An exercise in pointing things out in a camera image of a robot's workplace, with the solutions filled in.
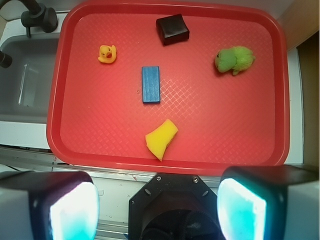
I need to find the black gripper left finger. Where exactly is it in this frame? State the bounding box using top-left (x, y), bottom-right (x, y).
top-left (0, 171), bottom-right (100, 240)

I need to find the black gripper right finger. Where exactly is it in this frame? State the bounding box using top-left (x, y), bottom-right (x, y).
top-left (217, 165), bottom-right (320, 240)

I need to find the yellow sponge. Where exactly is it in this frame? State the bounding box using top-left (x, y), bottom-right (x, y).
top-left (145, 119), bottom-right (179, 162)

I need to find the grey plastic sink basin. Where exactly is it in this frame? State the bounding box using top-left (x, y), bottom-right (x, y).
top-left (0, 33), bottom-right (60, 124)

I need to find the red plastic tray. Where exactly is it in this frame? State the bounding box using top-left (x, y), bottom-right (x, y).
top-left (46, 0), bottom-right (290, 176)

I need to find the blue rectangular block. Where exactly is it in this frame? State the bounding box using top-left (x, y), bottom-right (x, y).
top-left (141, 66), bottom-right (161, 104)

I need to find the yellow rubber duck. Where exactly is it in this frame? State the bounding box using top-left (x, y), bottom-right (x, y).
top-left (97, 45), bottom-right (117, 64)

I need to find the brown cardboard panel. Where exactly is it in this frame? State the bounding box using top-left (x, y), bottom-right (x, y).
top-left (270, 0), bottom-right (320, 51)

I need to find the grey toy faucet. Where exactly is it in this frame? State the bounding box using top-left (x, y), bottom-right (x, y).
top-left (0, 0), bottom-right (59, 69)

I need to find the black rectangular block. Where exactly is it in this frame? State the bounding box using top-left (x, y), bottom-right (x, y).
top-left (155, 14), bottom-right (190, 46)

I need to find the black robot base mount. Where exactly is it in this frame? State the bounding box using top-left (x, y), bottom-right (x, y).
top-left (128, 173), bottom-right (224, 240)

